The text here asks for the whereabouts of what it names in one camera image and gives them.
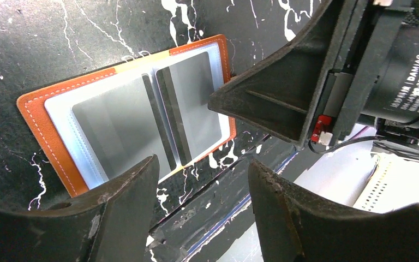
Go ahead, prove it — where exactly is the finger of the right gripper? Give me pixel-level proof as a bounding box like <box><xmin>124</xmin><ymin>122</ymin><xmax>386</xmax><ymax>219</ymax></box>
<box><xmin>208</xmin><ymin>1</ymin><xmax>334</xmax><ymax>146</ymax></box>

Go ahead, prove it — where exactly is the grey card in holder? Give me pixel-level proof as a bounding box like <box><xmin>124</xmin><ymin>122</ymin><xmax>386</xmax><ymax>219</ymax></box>
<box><xmin>72</xmin><ymin>74</ymin><xmax>177</xmax><ymax>178</ymax></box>

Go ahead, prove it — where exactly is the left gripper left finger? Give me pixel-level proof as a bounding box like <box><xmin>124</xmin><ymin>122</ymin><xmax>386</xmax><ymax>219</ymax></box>
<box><xmin>0</xmin><ymin>155</ymin><xmax>160</xmax><ymax>261</ymax></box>

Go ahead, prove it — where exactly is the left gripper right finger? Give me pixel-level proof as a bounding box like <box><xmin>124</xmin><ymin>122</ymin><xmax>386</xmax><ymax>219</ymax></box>
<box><xmin>248</xmin><ymin>159</ymin><xmax>419</xmax><ymax>261</ymax></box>

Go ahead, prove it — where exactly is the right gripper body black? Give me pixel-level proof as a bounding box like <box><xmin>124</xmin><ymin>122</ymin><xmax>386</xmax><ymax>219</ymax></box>
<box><xmin>309</xmin><ymin>1</ymin><xmax>419</xmax><ymax>145</ymax></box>

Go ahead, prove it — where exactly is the grey credit card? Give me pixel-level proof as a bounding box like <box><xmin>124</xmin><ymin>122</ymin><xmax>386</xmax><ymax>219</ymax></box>
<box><xmin>155</xmin><ymin>52</ymin><xmax>223</xmax><ymax>165</ymax></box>

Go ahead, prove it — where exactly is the brown leather card holder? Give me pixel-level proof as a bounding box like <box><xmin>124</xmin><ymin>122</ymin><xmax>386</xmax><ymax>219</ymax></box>
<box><xmin>16</xmin><ymin>34</ymin><xmax>236</xmax><ymax>197</ymax></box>

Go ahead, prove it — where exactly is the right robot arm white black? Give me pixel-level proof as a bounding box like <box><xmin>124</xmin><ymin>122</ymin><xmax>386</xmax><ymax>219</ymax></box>
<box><xmin>208</xmin><ymin>1</ymin><xmax>419</xmax><ymax>213</ymax></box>

